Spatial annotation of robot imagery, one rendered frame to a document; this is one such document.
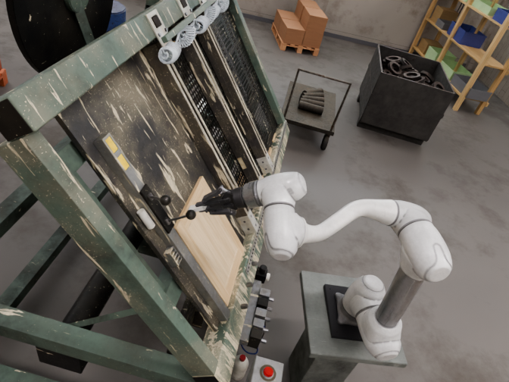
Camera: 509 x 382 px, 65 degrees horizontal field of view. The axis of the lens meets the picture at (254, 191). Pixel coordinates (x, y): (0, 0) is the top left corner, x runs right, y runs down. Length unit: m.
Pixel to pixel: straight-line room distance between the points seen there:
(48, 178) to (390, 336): 1.48
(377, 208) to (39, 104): 1.12
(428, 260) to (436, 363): 1.97
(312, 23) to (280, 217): 6.49
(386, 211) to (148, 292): 0.89
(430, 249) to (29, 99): 1.28
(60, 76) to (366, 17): 8.26
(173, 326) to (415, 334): 2.31
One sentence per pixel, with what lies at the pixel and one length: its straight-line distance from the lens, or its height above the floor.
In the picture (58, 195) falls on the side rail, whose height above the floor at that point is 1.64.
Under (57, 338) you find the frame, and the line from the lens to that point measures 1.93.
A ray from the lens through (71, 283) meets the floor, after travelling 3.07.
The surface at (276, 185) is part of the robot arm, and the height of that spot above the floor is 1.67.
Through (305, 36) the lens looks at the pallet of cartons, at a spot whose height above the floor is 0.30.
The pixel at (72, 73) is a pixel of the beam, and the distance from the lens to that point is 1.29.
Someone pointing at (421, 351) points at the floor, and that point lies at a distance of 3.38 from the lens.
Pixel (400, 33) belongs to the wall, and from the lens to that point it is 9.49.
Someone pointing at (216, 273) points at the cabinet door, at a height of 1.02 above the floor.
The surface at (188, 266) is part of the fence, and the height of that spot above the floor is 1.19.
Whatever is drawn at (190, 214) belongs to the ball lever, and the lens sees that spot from 1.44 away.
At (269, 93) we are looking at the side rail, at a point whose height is 1.12.
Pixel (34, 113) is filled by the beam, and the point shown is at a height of 1.86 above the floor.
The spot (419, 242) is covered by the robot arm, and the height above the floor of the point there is 1.57.
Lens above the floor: 2.45
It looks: 39 degrees down
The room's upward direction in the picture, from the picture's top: 16 degrees clockwise
